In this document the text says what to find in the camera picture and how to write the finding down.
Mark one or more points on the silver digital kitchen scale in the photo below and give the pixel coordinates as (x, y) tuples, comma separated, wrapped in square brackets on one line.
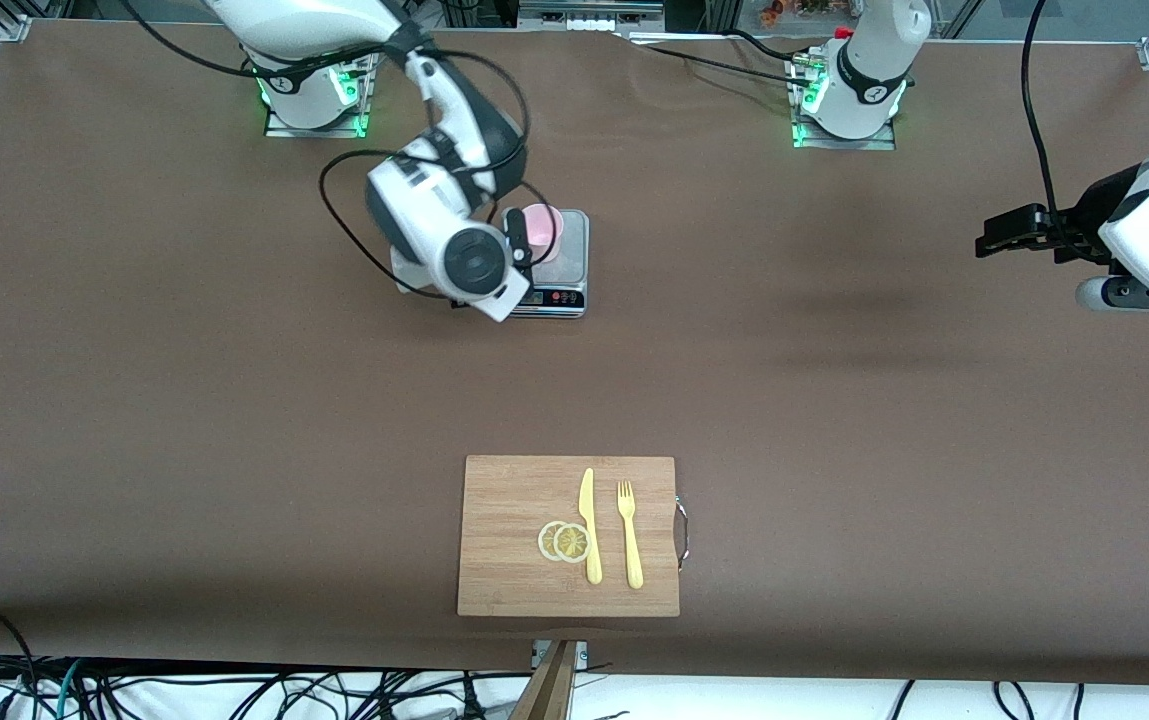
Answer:
[(574, 250)]

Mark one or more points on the wooden post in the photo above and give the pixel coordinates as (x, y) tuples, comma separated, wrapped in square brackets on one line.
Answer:
[(546, 695)]

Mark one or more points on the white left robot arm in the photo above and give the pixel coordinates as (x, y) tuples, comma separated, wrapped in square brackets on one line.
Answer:
[(869, 60)]

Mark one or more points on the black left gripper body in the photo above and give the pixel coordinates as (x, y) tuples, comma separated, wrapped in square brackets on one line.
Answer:
[(1084, 226)]

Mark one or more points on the bamboo cutting board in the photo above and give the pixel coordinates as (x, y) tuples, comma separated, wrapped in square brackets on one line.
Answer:
[(504, 560)]

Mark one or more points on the pink plastic cup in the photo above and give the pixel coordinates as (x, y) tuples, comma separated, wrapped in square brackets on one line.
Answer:
[(546, 230)]

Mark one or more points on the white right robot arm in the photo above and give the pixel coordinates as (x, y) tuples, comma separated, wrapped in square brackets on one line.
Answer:
[(434, 215)]

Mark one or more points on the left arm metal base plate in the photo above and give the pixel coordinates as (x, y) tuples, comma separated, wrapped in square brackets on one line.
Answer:
[(844, 145)]

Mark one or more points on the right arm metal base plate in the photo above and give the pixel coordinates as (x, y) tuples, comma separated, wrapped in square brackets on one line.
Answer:
[(319, 133)]

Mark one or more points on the brown table cover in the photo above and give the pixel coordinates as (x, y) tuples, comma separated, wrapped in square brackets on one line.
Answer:
[(234, 500)]

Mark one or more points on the yellow plastic fork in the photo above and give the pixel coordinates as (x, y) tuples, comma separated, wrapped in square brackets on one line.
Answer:
[(632, 550)]

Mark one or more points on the aluminium corner bracket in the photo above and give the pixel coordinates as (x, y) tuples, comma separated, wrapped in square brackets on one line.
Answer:
[(12, 28)]

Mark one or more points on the lemon slice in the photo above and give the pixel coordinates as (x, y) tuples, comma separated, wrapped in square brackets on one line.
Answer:
[(544, 541), (572, 543)]

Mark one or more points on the grey power strip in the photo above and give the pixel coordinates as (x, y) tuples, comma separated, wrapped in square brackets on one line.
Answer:
[(589, 18)]

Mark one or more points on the yellow plastic knife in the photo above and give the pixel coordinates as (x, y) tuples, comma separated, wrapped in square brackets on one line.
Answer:
[(591, 540)]

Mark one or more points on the small metal bracket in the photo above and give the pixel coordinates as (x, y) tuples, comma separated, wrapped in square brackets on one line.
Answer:
[(582, 652)]

